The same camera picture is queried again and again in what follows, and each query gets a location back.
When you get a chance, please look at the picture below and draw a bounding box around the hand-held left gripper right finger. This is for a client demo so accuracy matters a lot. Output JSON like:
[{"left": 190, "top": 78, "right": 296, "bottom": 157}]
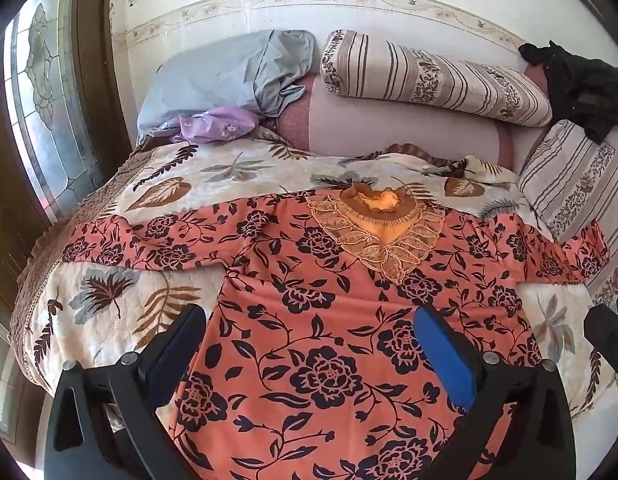
[{"left": 414, "top": 304, "right": 578, "bottom": 480}]

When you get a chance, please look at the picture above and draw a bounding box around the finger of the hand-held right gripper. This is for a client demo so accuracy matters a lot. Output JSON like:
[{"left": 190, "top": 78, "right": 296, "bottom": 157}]
[{"left": 583, "top": 291, "right": 618, "bottom": 397}]

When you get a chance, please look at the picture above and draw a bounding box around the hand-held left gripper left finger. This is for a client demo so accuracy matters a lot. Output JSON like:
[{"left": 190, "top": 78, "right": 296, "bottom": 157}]
[{"left": 46, "top": 304, "right": 208, "bottom": 480}]

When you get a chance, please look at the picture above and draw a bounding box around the orange floral blouse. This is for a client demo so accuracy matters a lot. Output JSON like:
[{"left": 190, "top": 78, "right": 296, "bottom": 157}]
[{"left": 59, "top": 184, "right": 610, "bottom": 480}]

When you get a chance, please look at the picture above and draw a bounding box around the striped floral flat pillow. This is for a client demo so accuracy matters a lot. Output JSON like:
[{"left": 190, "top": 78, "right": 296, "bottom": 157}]
[{"left": 518, "top": 120, "right": 618, "bottom": 307}]

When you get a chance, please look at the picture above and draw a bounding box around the leaf print bedspread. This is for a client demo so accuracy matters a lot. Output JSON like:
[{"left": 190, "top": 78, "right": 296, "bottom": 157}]
[{"left": 8, "top": 137, "right": 618, "bottom": 480}]

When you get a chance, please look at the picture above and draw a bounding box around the purple floral cloth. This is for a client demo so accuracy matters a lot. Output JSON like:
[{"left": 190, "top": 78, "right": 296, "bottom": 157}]
[{"left": 161, "top": 106, "right": 261, "bottom": 144}]

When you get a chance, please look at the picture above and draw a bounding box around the mauve long cushion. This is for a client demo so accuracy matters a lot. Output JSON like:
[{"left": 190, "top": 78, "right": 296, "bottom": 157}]
[{"left": 276, "top": 73, "right": 552, "bottom": 169}]

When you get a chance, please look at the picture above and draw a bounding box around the black garment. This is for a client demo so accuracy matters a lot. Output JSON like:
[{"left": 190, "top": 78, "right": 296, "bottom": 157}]
[{"left": 518, "top": 40, "right": 618, "bottom": 145}]

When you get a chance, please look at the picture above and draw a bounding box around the grey-blue pillow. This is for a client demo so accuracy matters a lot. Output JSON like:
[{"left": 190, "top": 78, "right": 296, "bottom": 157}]
[{"left": 136, "top": 29, "right": 318, "bottom": 147}]

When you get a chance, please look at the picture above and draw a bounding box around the stained glass window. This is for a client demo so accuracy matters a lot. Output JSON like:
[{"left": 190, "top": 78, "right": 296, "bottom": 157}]
[{"left": 2, "top": 0, "right": 108, "bottom": 225}]

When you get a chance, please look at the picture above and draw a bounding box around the striped floral bolster pillow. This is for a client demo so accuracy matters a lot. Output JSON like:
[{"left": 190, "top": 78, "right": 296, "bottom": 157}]
[{"left": 320, "top": 29, "right": 554, "bottom": 129}]

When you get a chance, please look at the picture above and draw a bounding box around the wooden door frame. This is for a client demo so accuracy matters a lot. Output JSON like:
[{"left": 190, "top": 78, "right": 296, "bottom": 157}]
[{"left": 74, "top": 0, "right": 136, "bottom": 177}]

